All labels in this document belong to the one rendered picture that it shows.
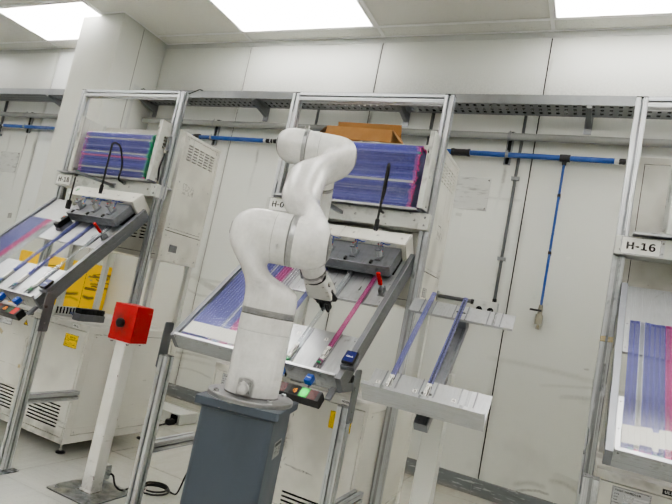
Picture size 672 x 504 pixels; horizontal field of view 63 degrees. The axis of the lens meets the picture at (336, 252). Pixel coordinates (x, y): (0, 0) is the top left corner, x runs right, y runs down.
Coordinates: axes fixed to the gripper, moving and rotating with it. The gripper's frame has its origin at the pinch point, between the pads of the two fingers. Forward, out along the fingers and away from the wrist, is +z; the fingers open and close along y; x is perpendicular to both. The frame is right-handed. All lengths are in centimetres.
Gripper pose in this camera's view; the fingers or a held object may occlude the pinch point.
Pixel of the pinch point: (325, 305)
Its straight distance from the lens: 204.9
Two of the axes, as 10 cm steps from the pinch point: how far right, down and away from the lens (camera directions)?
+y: -8.9, -1.4, 4.3
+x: -4.0, 6.8, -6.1
